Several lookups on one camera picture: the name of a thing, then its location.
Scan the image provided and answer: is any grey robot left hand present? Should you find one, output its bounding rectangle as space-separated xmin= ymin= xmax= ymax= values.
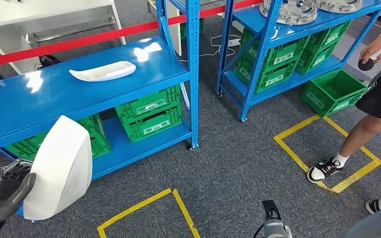
xmin=0 ymin=159 xmax=37 ymax=224

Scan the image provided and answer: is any person's right hand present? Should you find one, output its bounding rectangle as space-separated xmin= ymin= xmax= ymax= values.
xmin=359 ymin=34 xmax=381 ymax=64

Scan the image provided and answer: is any black and white handheld controller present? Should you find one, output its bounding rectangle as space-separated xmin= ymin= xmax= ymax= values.
xmin=357 ymin=47 xmax=381 ymax=72

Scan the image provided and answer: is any large white plastic part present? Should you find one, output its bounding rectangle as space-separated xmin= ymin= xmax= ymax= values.
xmin=23 ymin=115 xmax=94 ymax=221

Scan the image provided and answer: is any blue metal shelf rack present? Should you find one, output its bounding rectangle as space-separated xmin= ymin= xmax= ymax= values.
xmin=215 ymin=0 xmax=381 ymax=123
xmin=0 ymin=0 xmax=200 ymax=218

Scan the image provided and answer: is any narrow white plastic part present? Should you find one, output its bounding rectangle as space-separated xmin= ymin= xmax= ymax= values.
xmin=68 ymin=60 xmax=137 ymax=83

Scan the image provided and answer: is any silver wheel hubcap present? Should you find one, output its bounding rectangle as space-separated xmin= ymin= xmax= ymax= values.
xmin=258 ymin=0 xmax=319 ymax=26
xmin=313 ymin=0 xmax=364 ymax=14

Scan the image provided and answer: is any yellow floor tape square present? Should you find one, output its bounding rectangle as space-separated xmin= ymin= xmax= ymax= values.
xmin=273 ymin=114 xmax=381 ymax=194
xmin=97 ymin=187 xmax=201 ymax=238

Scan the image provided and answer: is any small black object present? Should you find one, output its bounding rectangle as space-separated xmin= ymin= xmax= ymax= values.
xmin=38 ymin=54 xmax=61 ymax=69

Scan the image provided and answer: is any red barrier belt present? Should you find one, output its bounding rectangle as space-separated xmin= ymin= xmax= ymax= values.
xmin=0 ymin=0 xmax=264 ymax=66

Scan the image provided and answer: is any white desk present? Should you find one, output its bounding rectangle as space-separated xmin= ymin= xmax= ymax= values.
xmin=0 ymin=0 xmax=127 ymax=75

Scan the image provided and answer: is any white cabinet panel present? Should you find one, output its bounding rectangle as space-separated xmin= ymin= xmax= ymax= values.
xmin=168 ymin=0 xmax=183 ymax=57

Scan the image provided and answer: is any white power cable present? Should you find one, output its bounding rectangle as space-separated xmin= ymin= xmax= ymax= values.
xmin=178 ymin=34 xmax=242 ymax=63

